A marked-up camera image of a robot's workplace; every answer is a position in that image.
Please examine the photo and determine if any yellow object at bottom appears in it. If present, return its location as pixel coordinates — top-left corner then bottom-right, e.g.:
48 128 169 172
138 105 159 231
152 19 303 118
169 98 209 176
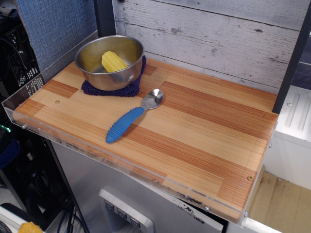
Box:
18 222 43 233

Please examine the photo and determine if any clear acrylic tray guard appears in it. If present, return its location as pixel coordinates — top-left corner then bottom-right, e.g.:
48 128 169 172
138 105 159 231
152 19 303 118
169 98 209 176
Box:
1 31 277 228

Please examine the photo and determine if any stainless steel bowl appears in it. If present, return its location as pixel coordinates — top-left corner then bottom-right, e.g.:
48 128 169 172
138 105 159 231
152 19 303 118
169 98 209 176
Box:
75 35 144 91

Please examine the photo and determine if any yellow plastic corn cob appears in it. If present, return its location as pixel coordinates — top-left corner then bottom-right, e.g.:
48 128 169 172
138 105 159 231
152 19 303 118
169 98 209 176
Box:
102 51 127 73

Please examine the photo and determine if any black plastic crate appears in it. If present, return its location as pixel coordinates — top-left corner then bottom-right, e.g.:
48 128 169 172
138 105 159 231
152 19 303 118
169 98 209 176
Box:
3 25 39 86

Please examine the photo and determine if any white plastic toy sink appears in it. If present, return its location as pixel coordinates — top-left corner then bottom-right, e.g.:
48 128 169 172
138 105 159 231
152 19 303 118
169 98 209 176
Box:
263 86 311 189

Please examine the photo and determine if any black vertical post right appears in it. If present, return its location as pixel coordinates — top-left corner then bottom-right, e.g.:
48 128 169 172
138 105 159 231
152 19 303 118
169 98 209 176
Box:
272 1 311 114

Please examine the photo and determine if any black vertical post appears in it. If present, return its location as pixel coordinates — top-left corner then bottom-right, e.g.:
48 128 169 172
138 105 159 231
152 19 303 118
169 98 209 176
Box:
94 0 116 37
272 1 311 114

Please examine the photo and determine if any stainless steel toy fridge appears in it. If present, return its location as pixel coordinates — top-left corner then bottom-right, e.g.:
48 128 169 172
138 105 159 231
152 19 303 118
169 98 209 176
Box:
52 142 227 233

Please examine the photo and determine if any black vertical post left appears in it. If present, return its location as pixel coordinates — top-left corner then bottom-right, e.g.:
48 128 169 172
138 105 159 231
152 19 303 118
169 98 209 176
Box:
94 0 116 37

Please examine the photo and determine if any blue handled metal spoon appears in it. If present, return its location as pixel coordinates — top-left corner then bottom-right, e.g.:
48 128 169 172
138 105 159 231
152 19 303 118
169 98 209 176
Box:
106 89 164 143

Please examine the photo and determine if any dark purple knitted cloth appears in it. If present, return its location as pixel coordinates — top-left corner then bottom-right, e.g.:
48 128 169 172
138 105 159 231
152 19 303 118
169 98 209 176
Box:
81 55 147 97

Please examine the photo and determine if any blue fabric panel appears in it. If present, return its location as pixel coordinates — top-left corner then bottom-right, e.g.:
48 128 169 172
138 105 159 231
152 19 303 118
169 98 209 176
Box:
15 0 97 70

